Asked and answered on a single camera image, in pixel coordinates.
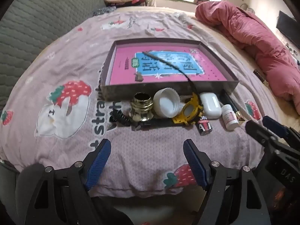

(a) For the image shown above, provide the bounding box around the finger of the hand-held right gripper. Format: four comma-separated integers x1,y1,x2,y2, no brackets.
245,119,283,153
262,115,300,143

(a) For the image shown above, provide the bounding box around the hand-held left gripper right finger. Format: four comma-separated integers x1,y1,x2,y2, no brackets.
183,139,272,225

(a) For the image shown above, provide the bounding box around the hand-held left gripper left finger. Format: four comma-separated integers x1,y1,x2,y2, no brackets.
15,139,112,225

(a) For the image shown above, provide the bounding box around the white pill bottle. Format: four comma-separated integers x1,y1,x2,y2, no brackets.
221,104,239,130

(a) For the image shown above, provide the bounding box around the red and black battery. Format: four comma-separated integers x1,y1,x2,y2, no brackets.
197,115,214,135

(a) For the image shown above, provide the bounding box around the black and gold tube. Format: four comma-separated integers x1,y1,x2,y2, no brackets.
219,91,245,125

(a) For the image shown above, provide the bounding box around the yellow watch with black strap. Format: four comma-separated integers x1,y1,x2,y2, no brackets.
133,50,203,130

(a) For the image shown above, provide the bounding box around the black hair clip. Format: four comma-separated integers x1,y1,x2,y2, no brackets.
110,109,132,126

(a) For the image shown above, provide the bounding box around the white earbud case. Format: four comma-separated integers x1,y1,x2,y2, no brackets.
199,92,222,119

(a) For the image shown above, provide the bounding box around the white plastic lid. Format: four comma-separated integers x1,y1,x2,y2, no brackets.
153,88,184,119

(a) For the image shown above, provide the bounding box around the grey shallow cardboard box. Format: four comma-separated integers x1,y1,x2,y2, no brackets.
101,38,239,101

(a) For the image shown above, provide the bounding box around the strawberry printed bedsheet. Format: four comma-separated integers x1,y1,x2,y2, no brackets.
0,10,268,193

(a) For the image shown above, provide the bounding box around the dark label strip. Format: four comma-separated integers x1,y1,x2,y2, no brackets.
253,69,269,86

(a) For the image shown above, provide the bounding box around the pink quilt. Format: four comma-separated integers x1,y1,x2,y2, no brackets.
195,1,300,115

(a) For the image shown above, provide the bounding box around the pink and blue book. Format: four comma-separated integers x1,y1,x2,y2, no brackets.
109,46,232,85

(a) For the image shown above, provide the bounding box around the blue patterned cloth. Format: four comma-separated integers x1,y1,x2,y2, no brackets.
94,6,116,17

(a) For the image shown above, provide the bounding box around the grey quilted headboard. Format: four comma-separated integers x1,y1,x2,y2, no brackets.
0,0,106,104

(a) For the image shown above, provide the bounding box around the black wall television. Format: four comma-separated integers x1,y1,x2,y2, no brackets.
276,10,300,45

